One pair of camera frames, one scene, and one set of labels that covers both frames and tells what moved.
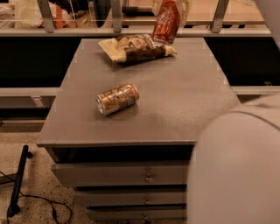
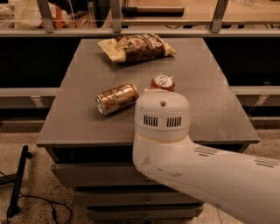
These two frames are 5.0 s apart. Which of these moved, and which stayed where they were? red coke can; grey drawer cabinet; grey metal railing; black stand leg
Moved: red coke can
Stayed: grey metal railing; black stand leg; grey drawer cabinet
